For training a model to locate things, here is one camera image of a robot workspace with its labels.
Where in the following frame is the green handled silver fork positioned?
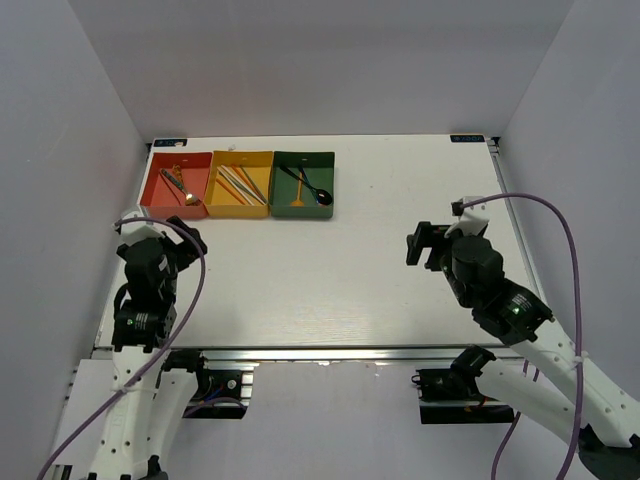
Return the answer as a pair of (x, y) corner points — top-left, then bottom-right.
(160, 169), (200, 206)

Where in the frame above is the gold fork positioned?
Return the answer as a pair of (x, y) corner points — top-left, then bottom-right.
(172, 164), (200, 206)

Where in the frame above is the black spoon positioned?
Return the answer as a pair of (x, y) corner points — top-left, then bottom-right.
(279, 165), (333, 206)

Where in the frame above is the orange chopstick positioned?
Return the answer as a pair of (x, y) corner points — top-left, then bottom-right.
(216, 175), (246, 205)
(218, 167), (252, 203)

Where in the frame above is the thin white chopstick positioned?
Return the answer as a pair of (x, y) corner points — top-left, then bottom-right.
(219, 170), (249, 205)

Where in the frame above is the orange spoon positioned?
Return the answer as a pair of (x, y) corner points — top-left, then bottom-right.
(290, 171), (304, 207)

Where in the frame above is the teal chopstick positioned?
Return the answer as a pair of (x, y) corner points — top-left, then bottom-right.
(243, 167), (269, 201)
(242, 167), (266, 201)

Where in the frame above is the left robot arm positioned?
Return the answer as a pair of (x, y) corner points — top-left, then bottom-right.
(87, 212), (212, 479)

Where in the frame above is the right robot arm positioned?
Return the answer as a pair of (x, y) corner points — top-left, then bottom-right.
(406, 222), (639, 479)

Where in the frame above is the red paper box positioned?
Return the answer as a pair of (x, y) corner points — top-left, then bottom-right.
(138, 152), (213, 220)

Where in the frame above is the yellow paper box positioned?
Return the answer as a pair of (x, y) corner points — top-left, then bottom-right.
(204, 150), (274, 219)

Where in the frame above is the right blue table label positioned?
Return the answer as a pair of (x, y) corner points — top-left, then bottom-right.
(450, 134), (485, 143)

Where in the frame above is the blue table label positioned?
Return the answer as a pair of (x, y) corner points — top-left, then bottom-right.
(153, 138), (187, 148)
(450, 134), (485, 143)

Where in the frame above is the left blue table label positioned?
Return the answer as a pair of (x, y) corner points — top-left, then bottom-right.
(153, 138), (187, 148)

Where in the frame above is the dark green paper box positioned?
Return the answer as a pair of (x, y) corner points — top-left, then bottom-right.
(269, 151), (335, 220)

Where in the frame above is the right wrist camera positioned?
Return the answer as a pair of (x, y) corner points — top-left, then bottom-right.
(445, 196), (489, 238)

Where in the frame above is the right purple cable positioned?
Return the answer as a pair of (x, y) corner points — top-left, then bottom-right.
(462, 193), (586, 480)

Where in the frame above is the aluminium table front rail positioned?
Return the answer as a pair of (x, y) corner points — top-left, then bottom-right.
(173, 345), (468, 364)

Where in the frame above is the aluminium table side rail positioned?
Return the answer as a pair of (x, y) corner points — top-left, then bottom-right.
(486, 137), (546, 300)

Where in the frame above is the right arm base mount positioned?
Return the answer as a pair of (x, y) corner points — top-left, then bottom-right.
(411, 346), (515, 425)

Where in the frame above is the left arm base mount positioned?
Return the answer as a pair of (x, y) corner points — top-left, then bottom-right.
(161, 349), (249, 420)

